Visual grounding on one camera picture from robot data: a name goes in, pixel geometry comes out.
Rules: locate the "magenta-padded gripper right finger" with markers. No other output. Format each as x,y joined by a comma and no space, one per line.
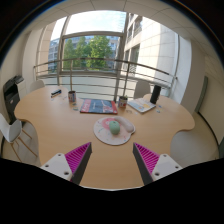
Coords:
165,165

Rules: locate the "mint green computer mouse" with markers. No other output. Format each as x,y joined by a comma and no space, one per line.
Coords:
114,127

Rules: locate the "printed drink can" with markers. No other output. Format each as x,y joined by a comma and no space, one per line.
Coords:
72,96

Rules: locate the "small black blue stapler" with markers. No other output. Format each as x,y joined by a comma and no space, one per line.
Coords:
56,93

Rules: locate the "black office printer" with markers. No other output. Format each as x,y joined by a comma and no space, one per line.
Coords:
11,96

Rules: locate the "black cylindrical speaker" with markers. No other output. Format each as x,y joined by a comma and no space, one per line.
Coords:
155,94

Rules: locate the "light blue illustrated booklet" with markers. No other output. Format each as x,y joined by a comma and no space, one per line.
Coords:
141,105

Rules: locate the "round white pink mouse pad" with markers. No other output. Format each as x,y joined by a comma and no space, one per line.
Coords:
105,135

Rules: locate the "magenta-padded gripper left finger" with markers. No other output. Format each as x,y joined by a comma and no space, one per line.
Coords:
56,165

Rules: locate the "green door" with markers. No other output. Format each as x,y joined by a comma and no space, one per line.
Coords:
201,95

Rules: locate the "metal balcony railing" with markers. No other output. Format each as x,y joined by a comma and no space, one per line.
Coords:
100,59

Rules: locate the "red white mug with plant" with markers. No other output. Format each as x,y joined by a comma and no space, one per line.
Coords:
123,102

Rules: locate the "red and dark magazine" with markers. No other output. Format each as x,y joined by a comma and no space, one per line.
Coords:
98,106

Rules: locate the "white chair with wooden legs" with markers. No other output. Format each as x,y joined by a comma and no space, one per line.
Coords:
8,128

